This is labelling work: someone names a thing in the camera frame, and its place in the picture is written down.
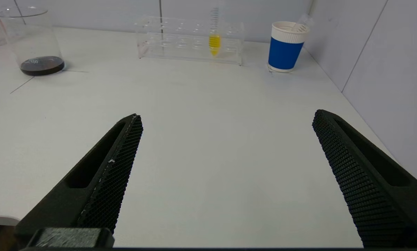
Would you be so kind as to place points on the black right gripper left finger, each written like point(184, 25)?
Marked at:
point(90, 188)

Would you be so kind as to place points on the clear glass beaker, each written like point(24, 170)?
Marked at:
point(41, 66)

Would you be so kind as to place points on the test tube with red pigment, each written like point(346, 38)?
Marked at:
point(303, 22)

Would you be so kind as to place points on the blue white paper cup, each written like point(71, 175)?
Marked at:
point(284, 52)

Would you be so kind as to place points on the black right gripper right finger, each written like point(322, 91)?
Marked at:
point(372, 188)

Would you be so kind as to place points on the test tube with yellow pigment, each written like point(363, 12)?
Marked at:
point(214, 43)

